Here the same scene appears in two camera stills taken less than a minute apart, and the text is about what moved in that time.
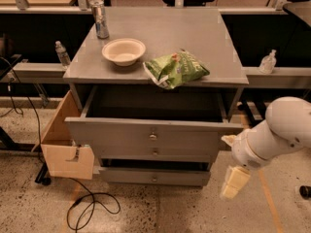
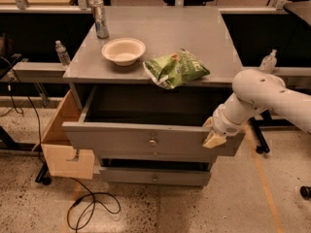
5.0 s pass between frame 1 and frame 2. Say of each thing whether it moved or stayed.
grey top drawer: moved
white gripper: moved
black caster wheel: stayed
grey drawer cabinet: stayed
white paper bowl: stayed
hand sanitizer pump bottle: stayed
